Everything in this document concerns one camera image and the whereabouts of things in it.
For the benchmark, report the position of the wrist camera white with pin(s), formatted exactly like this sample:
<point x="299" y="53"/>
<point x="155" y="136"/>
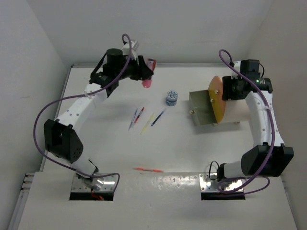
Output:
<point x="236" y="65"/>
<point x="134" y="46"/>

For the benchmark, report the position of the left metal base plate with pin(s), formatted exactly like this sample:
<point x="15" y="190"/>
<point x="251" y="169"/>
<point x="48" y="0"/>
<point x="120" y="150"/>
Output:
<point x="100" y="184"/>

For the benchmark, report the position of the orange pen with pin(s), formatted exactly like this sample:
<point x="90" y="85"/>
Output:
<point x="148" y="170"/>

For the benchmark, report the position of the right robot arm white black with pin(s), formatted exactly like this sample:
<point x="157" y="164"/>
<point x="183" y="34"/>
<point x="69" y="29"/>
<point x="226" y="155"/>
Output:
<point x="269" y="152"/>

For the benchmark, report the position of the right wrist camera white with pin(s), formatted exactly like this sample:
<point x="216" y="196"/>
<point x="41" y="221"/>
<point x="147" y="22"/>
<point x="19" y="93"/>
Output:
<point x="236" y="65"/>

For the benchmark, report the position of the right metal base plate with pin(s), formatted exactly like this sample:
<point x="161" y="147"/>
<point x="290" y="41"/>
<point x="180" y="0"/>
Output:
<point x="210" y="185"/>

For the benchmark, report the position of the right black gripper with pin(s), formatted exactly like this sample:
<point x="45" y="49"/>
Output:
<point x="227" y="81"/>

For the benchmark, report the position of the round drawer organizer box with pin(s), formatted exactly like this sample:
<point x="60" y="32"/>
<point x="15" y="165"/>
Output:
<point x="232" y="111"/>

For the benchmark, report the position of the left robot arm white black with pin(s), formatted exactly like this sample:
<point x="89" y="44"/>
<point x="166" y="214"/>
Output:
<point x="61" y="133"/>

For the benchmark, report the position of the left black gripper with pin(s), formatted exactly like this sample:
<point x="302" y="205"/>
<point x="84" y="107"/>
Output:
<point x="141" y="71"/>

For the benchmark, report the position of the dark blue pen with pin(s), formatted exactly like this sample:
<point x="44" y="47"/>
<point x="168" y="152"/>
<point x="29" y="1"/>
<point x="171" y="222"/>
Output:
<point x="153" y="123"/>

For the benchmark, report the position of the yellow pen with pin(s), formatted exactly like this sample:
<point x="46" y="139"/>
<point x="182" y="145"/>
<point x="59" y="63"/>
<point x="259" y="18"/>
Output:
<point x="147" y="124"/>

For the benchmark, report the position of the red pen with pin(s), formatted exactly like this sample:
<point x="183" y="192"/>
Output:
<point x="139" y="114"/>

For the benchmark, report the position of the grey metal drawer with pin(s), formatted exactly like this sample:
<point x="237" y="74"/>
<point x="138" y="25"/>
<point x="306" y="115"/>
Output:
<point x="201" y="108"/>

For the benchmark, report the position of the metal base plate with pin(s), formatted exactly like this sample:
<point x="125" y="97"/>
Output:
<point x="210" y="185"/>
<point x="100" y="184"/>

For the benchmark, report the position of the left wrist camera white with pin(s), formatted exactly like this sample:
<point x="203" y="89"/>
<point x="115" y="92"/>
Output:
<point x="134" y="46"/>

